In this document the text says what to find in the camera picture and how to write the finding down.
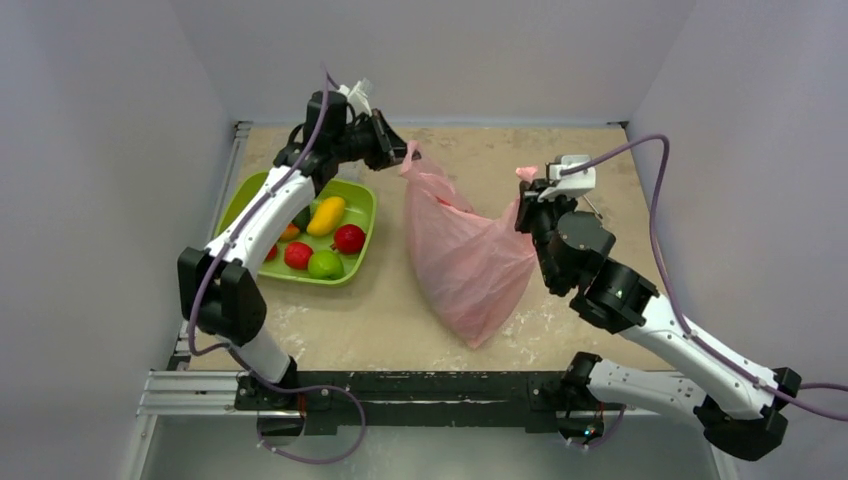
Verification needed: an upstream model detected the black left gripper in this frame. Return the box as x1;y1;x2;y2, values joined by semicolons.
332;108;420;172

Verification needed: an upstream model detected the pink plastic bag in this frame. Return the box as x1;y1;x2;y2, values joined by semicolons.
400;141;536;349

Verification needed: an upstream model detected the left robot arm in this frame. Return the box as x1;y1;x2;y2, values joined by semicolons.
177;82;406;409

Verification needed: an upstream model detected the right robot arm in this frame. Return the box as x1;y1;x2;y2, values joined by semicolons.
515;179;801;461

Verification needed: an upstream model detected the yellow fake mango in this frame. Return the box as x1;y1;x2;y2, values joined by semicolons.
306;196;347;237

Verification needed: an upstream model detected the red fake pomegranate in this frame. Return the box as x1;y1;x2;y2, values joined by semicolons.
331;224;367;255

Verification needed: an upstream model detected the dark green fake avocado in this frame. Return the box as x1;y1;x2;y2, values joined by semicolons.
291;206;311;232

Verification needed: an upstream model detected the red orange fake mango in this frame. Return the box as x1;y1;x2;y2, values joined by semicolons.
279;223;301;243

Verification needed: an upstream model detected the green fake apple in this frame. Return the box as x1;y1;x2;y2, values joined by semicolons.
307;250;345;280

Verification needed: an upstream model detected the red round fake fruit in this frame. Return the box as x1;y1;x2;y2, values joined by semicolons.
283;241;314;271

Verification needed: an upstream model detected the black yellow screwdriver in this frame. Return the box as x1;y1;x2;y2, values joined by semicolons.
582;196;604;221

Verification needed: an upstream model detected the green plastic tray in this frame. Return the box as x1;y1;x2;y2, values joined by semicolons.
213;172;377;287

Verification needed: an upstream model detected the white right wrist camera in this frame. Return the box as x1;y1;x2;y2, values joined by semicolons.
538;155;597;202

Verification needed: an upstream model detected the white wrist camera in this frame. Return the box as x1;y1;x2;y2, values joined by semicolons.
538;155;597;202
345;78;374;116

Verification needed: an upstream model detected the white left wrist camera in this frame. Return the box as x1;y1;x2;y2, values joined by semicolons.
345;78;374;116

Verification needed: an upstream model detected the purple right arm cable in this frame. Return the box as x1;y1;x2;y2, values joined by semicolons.
559;134;848;423

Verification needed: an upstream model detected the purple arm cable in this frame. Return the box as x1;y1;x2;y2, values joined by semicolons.
559;134;848;423
186;64;340;359

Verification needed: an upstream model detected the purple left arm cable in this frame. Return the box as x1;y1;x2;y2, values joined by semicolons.
186;64;340;359

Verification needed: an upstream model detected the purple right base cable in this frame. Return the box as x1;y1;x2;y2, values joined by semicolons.
566;405;625;452

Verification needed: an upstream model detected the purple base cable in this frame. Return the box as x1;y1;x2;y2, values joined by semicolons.
566;405;625;452
255;386;370;466

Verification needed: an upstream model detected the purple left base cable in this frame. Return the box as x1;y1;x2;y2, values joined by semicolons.
255;386;370;466

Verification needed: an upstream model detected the aluminium frame rail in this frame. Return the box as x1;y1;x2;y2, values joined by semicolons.
129;121;253;480

